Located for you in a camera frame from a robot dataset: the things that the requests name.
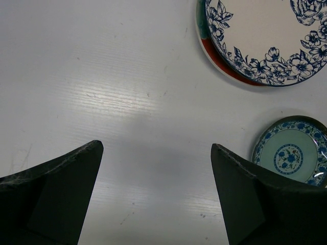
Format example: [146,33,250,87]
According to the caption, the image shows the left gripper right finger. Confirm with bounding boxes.
[211,144,326,244]

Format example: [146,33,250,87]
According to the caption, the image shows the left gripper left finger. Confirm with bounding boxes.
[1,140,104,244]

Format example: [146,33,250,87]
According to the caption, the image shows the small blue patterned plate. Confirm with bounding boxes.
[251,115,326,188]

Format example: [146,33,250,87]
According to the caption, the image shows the white blue floral plate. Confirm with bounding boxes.
[204,0,326,87]

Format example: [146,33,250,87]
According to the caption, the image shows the red plate with teal flower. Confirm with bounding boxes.
[195,0,266,87]

